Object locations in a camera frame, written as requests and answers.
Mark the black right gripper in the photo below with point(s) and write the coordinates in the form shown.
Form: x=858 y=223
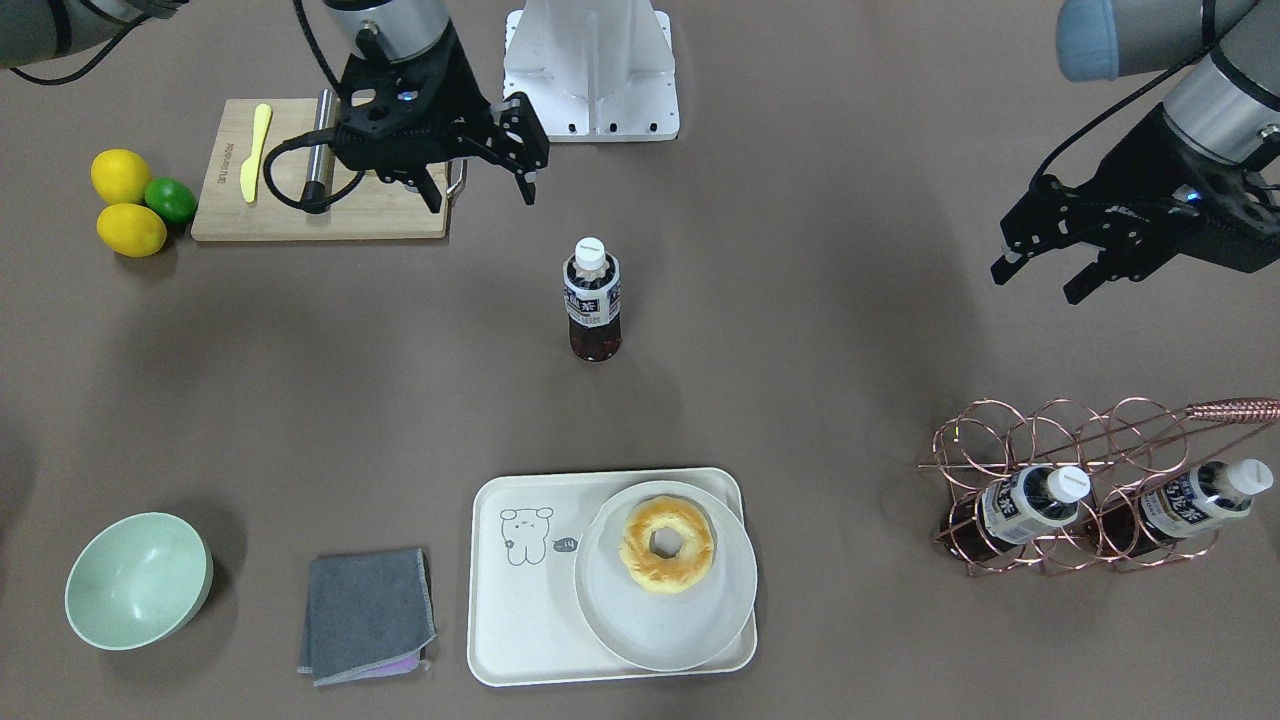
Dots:
x=458 y=96

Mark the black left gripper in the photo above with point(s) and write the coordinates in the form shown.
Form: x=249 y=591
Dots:
x=1150 y=165

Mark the tea bottle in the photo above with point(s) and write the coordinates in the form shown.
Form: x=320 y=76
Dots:
x=1198 y=501
x=592 y=292
x=1014 y=511

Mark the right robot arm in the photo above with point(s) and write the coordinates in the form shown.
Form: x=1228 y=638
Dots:
x=35 y=31

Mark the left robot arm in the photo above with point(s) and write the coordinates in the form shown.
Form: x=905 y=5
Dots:
x=1225 y=52

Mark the cream rabbit tray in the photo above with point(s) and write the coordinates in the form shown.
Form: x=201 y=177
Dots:
x=525 y=625

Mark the steel muddler black tip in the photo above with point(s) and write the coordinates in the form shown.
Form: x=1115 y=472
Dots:
x=320 y=157

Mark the yellow plastic knife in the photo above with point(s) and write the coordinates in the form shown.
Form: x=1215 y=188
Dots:
x=250 y=169

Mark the green lime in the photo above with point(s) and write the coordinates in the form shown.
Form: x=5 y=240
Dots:
x=171 y=200

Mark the yellow lemon lower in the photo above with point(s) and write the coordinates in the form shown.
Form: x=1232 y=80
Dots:
x=131 y=230

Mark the yellow lemon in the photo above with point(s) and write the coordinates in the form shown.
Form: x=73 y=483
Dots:
x=120 y=176
x=131 y=230

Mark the yellow lemon upper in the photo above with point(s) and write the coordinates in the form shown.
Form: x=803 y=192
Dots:
x=120 y=176

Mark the glazed donut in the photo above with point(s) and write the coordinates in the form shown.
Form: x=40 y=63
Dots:
x=658 y=573

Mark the grey folded cloth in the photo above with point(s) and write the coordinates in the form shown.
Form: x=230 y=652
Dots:
x=367 y=615

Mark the white round plate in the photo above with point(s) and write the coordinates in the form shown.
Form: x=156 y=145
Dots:
x=665 y=632

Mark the mint green bowl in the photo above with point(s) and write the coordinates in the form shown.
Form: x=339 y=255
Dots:
x=138 y=581

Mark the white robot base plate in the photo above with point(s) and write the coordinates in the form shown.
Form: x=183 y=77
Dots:
x=595 y=71

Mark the copper wire bottle rack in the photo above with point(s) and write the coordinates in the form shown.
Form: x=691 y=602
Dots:
x=1127 y=449

